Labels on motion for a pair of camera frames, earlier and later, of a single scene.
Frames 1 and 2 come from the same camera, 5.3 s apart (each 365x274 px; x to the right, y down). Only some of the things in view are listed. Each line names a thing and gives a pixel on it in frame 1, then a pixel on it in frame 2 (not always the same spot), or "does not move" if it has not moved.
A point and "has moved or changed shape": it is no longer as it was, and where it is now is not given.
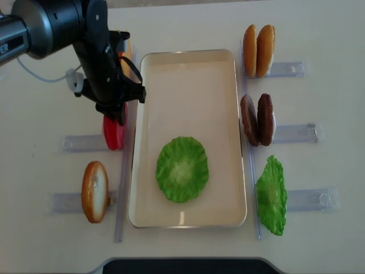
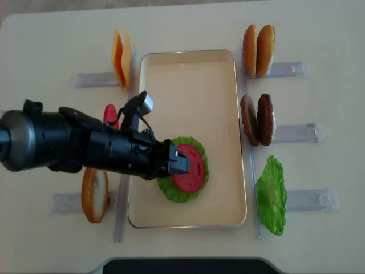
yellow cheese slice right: [127, 69] does not move
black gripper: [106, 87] → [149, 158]
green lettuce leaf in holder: [271, 195] does not move
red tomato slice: [114, 131] has moved or changed shape
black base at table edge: [187, 266] does not move
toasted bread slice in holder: [94, 191] does not move
